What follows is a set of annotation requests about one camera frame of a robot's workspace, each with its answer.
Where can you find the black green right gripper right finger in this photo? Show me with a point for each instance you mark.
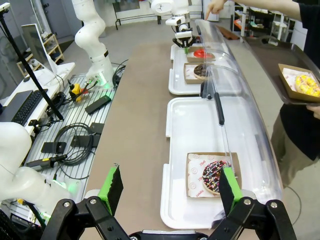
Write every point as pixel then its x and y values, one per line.
pixel 226 190

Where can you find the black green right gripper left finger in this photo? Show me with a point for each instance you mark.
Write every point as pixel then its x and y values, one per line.
pixel 113 187

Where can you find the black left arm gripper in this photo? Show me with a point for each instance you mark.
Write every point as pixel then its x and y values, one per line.
pixel 183 31

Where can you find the dark brown serving tray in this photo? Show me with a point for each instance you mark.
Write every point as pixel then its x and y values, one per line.
pixel 270 55

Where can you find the printed paper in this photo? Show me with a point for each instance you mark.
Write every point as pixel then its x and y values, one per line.
pixel 195 175
pixel 290 73

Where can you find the cardboard box of yellow donut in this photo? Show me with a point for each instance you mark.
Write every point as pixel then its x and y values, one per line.
pixel 287 82

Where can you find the yellow sprinkled donut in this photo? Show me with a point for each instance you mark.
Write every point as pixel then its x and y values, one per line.
pixel 307 85

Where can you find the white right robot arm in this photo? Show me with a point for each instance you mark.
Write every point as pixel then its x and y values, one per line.
pixel 17 162

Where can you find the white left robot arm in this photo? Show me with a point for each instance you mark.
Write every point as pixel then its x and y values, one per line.
pixel 90 27

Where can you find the person's right forearm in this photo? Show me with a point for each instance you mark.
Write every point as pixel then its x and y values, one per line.
pixel 262 6

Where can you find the cardboard box of red donut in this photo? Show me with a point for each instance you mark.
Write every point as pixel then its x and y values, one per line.
pixel 192 59

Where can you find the red glazed donut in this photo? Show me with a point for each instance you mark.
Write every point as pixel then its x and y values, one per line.
pixel 200 53

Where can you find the chocolate donut with colourful sprinkles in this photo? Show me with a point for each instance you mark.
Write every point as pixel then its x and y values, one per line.
pixel 211 175

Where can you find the cardboard box of plain chocolate donut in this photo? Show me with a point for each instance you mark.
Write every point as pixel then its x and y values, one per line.
pixel 188 75

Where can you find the plain chocolate donut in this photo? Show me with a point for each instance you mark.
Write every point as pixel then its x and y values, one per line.
pixel 201 71

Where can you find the printed paper under sprinkled donut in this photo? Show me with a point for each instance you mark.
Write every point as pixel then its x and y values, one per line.
pixel 195 175

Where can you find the cardboard box of sprinkled chocolate donut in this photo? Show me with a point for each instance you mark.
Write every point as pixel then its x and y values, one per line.
pixel 192 156

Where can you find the person's khaki trousers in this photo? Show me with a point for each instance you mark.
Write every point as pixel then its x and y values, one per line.
pixel 285 150

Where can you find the person's black shirt torso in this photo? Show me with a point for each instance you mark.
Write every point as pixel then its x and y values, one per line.
pixel 310 130

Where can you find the person's right hand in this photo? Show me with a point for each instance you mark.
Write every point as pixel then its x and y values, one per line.
pixel 217 6

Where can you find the person's left hand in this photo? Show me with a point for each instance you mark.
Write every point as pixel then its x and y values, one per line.
pixel 315 110

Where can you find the small white plastic tray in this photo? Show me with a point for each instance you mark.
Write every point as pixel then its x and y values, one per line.
pixel 178 75

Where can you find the brown flat strip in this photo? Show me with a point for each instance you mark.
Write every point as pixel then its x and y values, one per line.
pixel 230 33

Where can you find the small black mounting plate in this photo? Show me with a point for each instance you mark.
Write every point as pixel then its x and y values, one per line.
pixel 81 141
pixel 53 147
pixel 96 127

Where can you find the black handheld enabling device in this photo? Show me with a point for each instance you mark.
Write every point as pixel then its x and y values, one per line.
pixel 47 161

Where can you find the large white plastic tray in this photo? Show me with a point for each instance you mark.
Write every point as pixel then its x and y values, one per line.
pixel 195 125

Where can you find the clear curved plastic cover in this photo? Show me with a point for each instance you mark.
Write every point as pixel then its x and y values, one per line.
pixel 245 120

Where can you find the background storage shelves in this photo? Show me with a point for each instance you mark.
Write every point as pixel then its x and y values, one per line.
pixel 260 22

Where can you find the grey slatted metal platform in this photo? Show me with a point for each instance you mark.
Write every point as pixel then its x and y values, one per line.
pixel 75 117

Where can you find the long black rectangular box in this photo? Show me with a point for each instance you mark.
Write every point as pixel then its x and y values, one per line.
pixel 98 104

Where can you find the black computer keyboard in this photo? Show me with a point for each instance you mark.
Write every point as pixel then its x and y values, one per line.
pixel 27 108

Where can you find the white office desk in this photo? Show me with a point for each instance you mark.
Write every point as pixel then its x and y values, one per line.
pixel 60 68

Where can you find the light wooden shelf unit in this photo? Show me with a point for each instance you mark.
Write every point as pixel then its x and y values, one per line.
pixel 53 45

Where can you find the computer mouse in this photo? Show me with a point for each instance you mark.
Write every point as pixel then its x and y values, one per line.
pixel 26 79

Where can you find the white backed computer monitor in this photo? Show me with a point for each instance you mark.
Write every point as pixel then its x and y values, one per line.
pixel 37 47

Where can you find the black tripod pole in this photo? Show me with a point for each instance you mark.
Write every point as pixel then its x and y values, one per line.
pixel 27 70

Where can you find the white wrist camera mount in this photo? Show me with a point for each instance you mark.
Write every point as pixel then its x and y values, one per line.
pixel 172 21

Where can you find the black metal bench frame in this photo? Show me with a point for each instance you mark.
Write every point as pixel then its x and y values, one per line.
pixel 135 17

